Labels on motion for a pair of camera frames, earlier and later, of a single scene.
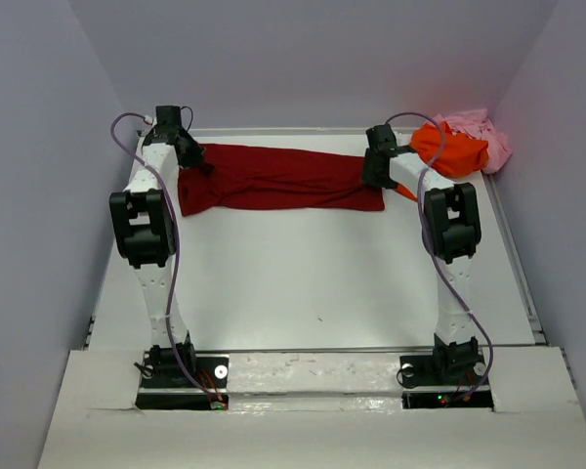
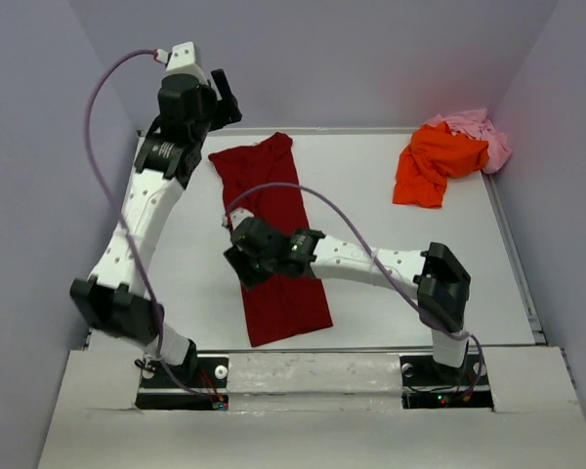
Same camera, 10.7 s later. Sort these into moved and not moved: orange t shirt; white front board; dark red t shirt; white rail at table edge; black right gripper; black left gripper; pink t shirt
Moved: black right gripper; dark red t shirt; black left gripper
Not moved: white front board; orange t shirt; pink t shirt; white rail at table edge
